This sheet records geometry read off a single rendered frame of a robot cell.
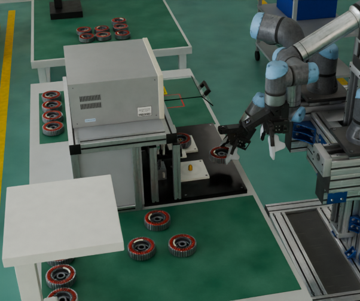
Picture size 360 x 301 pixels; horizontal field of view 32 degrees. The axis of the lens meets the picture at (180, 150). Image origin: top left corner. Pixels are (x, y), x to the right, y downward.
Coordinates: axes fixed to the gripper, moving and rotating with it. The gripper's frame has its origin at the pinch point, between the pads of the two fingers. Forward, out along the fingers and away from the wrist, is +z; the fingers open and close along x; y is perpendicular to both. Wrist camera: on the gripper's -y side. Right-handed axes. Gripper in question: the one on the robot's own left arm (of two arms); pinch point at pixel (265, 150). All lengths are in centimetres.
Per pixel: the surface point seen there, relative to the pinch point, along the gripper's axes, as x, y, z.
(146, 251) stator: -7, -48, 37
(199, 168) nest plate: 48, -16, 37
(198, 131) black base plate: 86, -9, 38
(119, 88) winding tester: 39, -51, -12
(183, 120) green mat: 102, -15, 40
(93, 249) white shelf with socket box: -50, -67, -4
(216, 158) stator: 44, -9, 30
